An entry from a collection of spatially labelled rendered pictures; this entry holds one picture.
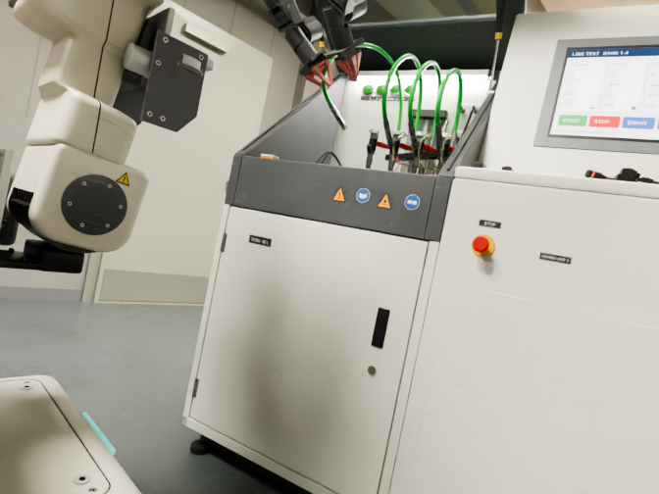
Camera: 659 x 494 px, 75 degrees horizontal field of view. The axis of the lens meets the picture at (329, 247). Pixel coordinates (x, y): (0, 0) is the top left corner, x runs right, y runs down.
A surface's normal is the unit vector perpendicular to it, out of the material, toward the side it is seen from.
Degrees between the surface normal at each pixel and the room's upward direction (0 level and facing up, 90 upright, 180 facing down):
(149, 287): 90
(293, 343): 90
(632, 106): 76
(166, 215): 90
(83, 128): 90
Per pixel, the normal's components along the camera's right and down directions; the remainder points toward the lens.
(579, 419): -0.47, -0.07
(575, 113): -0.40, -0.31
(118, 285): 0.71, 0.15
